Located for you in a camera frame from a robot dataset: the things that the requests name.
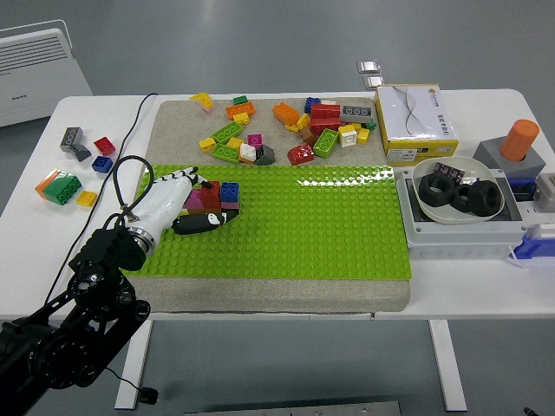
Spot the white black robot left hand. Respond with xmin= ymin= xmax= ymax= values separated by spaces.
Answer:
xmin=128 ymin=166 xmax=240 ymax=244

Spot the long pink brick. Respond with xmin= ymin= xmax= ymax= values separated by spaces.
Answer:
xmin=184 ymin=188 xmax=205 ymax=213

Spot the long lime green brick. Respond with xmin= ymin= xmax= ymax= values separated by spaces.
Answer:
xmin=210 ymin=143 xmax=242 ymax=165
xmin=312 ymin=127 xmax=340 ymax=159
xmin=211 ymin=120 xmax=245 ymax=145

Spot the dark grey slope brick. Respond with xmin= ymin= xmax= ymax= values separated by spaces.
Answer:
xmin=67 ymin=144 xmax=93 ymax=162

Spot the yellow pink slope brick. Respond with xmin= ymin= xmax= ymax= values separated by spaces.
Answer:
xmin=189 ymin=92 xmax=215 ymax=114

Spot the black grey slope brick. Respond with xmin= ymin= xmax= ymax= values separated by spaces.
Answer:
xmin=253 ymin=144 xmax=277 ymax=167

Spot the grey three-hole brick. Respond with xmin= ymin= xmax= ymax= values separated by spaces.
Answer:
xmin=59 ymin=127 xmax=84 ymax=153
xmin=341 ymin=104 xmax=375 ymax=125

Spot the green studded baseplate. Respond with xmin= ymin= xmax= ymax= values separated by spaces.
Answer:
xmin=116 ymin=163 xmax=413 ymax=281

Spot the long orange brick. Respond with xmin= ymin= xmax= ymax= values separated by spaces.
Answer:
xmin=225 ymin=102 xmax=257 ymax=121

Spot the red curved brick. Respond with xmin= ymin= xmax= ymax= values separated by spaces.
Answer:
xmin=287 ymin=144 xmax=317 ymax=166

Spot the large red brick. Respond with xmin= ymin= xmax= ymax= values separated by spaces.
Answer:
xmin=310 ymin=102 xmax=343 ymax=135

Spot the white brick with yellow top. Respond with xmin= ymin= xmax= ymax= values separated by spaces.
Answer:
xmin=337 ymin=124 xmax=358 ymax=149

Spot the grey-brown foam mat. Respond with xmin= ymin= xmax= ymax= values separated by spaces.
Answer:
xmin=107 ymin=97 xmax=413 ymax=314

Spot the white table leg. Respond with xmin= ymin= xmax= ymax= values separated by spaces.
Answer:
xmin=113 ymin=319 xmax=153 ymax=411
xmin=427 ymin=319 xmax=468 ymax=412

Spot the white zip tie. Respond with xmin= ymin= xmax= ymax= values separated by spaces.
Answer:
xmin=505 ymin=246 xmax=530 ymax=270

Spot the blue white plastic block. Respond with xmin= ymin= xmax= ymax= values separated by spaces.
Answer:
xmin=509 ymin=223 xmax=555 ymax=261

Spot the white panel heater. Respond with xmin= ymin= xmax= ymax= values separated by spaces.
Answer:
xmin=0 ymin=19 xmax=95 ymax=129

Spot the grey junction box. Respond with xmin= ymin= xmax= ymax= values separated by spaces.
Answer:
xmin=395 ymin=166 xmax=528 ymax=261

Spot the white bowl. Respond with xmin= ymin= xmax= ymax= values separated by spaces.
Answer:
xmin=410 ymin=156 xmax=507 ymax=225

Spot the large black hex nut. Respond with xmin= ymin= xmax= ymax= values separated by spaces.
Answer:
xmin=467 ymin=179 xmax=504 ymax=217
xmin=418 ymin=174 xmax=457 ymax=209

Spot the small black hex nut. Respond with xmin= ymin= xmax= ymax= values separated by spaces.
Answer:
xmin=450 ymin=184 xmax=474 ymax=213

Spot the grey metal connector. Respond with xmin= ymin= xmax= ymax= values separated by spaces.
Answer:
xmin=532 ymin=172 xmax=555 ymax=203

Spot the grey metal plate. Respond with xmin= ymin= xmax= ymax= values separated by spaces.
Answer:
xmin=184 ymin=400 xmax=402 ymax=416

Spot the purple circuit board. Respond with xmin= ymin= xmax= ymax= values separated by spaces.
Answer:
xmin=432 ymin=162 xmax=466 ymax=183

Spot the grey block with hole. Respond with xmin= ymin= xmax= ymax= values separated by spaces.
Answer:
xmin=472 ymin=138 xmax=547 ymax=179

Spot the white yellow cardboard box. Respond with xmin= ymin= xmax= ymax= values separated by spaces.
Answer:
xmin=373 ymin=83 xmax=460 ymax=165

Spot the orange cylinder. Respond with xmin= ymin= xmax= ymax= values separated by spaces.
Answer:
xmin=499 ymin=119 xmax=541 ymax=164

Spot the black robot hand cable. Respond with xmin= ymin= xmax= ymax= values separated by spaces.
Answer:
xmin=112 ymin=154 xmax=155 ymax=222

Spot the black power cord with plug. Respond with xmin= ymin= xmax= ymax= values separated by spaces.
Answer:
xmin=42 ymin=91 xmax=160 ymax=406

